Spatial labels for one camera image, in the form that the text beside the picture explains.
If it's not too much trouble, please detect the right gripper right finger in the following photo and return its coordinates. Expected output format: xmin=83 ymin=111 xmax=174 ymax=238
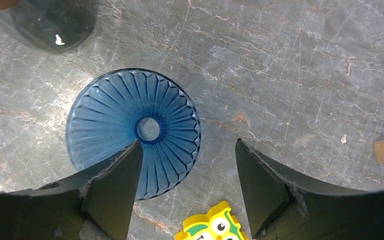
xmin=235 ymin=139 xmax=384 ymax=240

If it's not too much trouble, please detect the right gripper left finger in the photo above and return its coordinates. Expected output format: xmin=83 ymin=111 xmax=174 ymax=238
xmin=0 ymin=140 xmax=143 ymax=240

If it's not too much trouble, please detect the grey glass carafe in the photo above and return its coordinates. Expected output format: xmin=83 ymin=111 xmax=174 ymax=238
xmin=9 ymin=0 xmax=98 ymax=53

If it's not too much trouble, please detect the blue ribbed cone dripper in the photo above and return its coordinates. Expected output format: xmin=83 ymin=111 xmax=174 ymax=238
xmin=65 ymin=68 xmax=202 ymax=201

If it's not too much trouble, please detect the yellow owl toy block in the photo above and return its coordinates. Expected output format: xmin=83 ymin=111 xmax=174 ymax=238
xmin=174 ymin=200 xmax=248 ymax=240

